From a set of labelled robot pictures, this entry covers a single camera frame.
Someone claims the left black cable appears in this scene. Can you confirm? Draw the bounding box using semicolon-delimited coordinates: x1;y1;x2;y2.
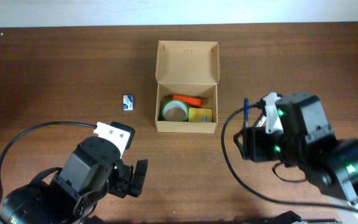
0;121;98;224

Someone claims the right black cable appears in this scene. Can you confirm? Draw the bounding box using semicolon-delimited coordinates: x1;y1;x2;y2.
221;104;358;223

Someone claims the small blue white card box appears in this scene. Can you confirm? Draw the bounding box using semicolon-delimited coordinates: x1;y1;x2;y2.
123;95;134;111

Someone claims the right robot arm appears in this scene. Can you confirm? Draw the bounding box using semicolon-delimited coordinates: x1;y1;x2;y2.
233;92;358;223

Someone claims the brown cardboard box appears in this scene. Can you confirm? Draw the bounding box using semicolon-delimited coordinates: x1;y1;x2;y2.
155;40;220;133

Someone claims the black cable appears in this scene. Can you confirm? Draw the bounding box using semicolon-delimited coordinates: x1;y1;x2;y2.
0;121;98;224
221;104;358;223

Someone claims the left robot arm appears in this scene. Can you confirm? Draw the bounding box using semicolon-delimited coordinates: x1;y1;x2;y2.
0;137;148;223

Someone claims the green tape roll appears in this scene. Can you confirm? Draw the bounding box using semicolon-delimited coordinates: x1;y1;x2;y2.
162;100;189;122

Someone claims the orange highlighter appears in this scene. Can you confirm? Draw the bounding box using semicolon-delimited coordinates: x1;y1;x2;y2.
173;95;203;107

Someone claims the blue ballpoint pen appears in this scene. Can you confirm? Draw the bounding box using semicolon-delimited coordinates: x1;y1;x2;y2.
244;98;249;128

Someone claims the yellow sticky note pad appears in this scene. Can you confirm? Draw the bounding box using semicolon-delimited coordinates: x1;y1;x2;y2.
188;108;213;123

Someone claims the blue whiteboard marker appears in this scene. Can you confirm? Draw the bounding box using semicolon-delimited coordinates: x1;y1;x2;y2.
254;113;267;128

